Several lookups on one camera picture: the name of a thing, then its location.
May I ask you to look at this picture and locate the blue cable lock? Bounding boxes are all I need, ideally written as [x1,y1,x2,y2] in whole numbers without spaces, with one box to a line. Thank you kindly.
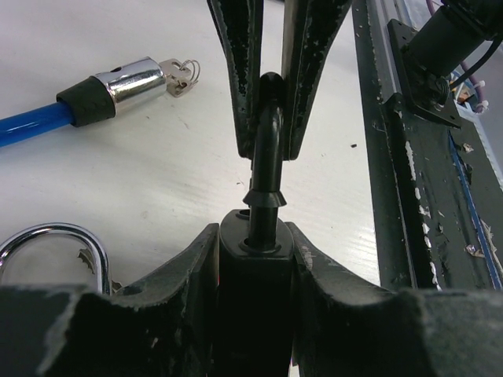
[1,57,167,147]

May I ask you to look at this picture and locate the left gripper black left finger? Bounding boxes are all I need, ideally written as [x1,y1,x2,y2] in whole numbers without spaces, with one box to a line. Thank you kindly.
[1,223,219,376]

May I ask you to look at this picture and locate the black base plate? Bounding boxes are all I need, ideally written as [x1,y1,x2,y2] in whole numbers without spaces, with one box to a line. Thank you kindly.
[352,1,502,291]

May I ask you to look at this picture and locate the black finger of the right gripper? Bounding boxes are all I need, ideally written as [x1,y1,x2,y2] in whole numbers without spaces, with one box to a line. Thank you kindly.
[281,0,351,160]
[207,0,263,158]

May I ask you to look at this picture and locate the silver cable lock keys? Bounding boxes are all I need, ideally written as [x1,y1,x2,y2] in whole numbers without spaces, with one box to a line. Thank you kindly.
[159,58,201,97]

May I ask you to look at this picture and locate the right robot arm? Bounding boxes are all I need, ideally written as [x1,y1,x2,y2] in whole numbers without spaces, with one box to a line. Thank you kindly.
[208,1,502,160]

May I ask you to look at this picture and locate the long-shackle brass padlock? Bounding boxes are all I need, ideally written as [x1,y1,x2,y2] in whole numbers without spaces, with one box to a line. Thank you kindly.
[1,222,123,295]

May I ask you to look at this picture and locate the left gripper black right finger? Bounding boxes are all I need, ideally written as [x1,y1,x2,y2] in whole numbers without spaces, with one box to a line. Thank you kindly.
[288,223,502,376]

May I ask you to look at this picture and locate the black padlock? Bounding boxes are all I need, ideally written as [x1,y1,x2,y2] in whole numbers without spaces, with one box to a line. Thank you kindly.
[212,72,293,376]

